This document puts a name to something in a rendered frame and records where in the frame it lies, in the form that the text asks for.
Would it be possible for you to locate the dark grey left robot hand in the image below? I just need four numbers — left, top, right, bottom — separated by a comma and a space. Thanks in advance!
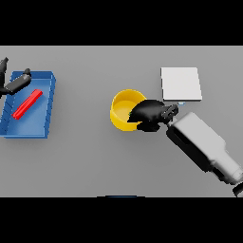
0, 57, 32, 99

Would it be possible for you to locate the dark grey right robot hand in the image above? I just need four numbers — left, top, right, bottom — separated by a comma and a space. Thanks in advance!
126, 99, 179, 133

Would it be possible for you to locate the red beaker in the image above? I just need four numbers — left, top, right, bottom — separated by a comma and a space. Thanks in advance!
11, 88, 44, 121

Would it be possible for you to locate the yellow bowl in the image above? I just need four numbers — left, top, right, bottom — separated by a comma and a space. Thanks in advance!
109, 88, 148, 133

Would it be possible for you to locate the pale square measuring scale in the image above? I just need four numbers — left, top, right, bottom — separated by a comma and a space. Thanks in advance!
159, 66, 203, 103

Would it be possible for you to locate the blue tray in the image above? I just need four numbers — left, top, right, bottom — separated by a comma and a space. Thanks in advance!
0, 70, 57, 140

